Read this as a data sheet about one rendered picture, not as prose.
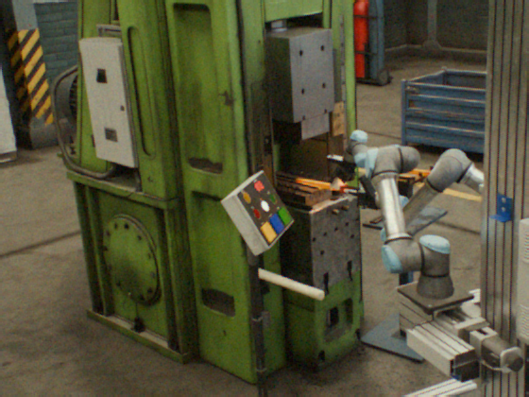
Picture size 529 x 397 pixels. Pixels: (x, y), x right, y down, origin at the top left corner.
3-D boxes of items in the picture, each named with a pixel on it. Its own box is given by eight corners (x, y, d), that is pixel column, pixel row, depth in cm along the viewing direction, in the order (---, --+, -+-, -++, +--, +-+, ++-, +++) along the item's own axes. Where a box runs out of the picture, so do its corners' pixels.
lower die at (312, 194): (332, 198, 418) (331, 181, 416) (305, 208, 405) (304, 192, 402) (274, 182, 446) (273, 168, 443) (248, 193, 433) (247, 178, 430)
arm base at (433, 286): (462, 293, 329) (462, 270, 326) (431, 302, 323) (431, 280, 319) (438, 280, 342) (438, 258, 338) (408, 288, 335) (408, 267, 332)
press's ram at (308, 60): (346, 107, 412) (343, 25, 399) (294, 123, 387) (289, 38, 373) (286, 97, 440) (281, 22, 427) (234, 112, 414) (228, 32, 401)
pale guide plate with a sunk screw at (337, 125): (345, 132, 435) (344, 101, 429) (333, 136, 429) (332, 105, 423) (341, 131, 436) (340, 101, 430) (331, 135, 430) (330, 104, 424)
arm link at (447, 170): (463, 176, 345) (391, 250, 368) (467, 168, 354) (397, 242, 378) (441, 158, 345) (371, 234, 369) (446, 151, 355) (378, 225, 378)
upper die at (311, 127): (329, 130, 407) (328, 112, 403) (301, 140, 393) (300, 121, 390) (270, 120, 434) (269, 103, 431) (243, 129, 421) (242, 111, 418)
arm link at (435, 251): (454, 273, 324) (454, 242, 320) (421, 277, 322) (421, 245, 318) (444, 261, 335) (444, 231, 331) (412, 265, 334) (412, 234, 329)
